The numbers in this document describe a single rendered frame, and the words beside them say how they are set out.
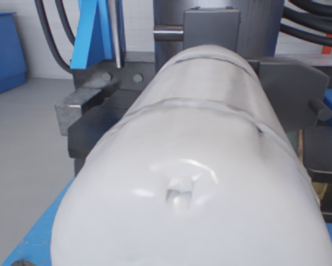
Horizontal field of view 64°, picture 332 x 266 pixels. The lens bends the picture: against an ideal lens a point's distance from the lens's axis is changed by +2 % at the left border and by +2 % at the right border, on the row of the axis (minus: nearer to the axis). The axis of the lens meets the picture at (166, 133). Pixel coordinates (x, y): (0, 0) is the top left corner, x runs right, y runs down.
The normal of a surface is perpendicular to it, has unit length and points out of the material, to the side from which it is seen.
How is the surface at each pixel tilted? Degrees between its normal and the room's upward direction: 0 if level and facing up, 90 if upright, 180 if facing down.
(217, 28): 90
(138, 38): 90
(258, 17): 90
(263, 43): 90
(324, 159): 0
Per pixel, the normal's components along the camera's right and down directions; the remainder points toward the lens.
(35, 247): -0.01, -0.89
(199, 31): -0.18, 0.45
